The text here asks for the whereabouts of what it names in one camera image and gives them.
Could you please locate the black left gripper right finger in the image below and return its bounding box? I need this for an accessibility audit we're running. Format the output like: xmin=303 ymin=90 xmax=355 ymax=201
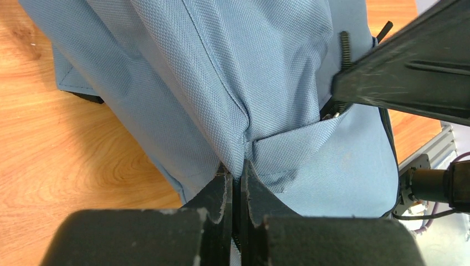
xmin=240 ymin=161 xmax=424 ymax=265

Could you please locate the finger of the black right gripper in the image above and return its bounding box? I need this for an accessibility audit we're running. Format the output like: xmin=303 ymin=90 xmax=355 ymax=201
xmin=331 ymin=1 xmax=469 ymax=126

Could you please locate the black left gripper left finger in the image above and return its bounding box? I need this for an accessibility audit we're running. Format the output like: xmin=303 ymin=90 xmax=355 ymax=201
xmin=42 ymin=173 xmax=232 ymax=265

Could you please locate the blue-grey student backpack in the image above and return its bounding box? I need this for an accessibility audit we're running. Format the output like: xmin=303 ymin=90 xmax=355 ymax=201
xmin=21 ymin=1 xmax=398 ymax=217

